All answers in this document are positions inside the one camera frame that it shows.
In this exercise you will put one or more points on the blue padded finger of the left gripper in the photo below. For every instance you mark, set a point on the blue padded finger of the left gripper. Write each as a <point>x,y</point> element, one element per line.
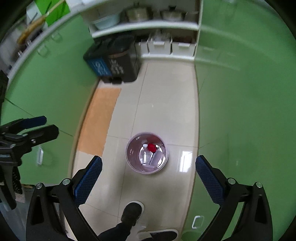
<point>41,135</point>
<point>26,123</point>

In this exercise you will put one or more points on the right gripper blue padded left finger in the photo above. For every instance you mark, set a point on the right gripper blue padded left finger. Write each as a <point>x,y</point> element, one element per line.
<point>85,179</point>

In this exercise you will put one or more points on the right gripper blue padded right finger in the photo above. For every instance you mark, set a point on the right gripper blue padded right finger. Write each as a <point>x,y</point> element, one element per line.
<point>212,179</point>

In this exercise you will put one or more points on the clear plastic bottle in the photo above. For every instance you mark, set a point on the clear plastic bottle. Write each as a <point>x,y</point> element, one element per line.
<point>145,155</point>

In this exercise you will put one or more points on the red cloth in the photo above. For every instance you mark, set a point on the red cloth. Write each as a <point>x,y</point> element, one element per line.
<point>152,147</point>

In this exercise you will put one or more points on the pink trash bin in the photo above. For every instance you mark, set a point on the pink trash bin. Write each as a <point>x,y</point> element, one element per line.
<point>133,149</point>

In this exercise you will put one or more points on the black trash bin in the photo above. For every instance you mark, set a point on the black trash bin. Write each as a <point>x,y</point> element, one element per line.
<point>114,59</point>

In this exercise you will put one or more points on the left shoe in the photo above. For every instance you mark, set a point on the left shoe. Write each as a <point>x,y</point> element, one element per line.
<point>132,212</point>

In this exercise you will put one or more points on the shoe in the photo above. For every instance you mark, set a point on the shoe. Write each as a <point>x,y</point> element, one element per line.
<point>158,235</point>
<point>132,212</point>

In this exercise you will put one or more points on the orange floor mat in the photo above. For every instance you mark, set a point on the orange floor mat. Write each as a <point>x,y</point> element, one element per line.
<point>97,120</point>

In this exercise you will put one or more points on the right shoe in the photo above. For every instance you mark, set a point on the right shoe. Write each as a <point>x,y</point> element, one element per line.
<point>158,235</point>

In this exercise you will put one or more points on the light blue basin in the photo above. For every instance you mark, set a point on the light blue basin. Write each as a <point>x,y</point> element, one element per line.
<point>107,21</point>

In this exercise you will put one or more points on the steel pot on shelf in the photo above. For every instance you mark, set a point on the steel pot on shelf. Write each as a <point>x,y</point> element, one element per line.
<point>172,14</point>

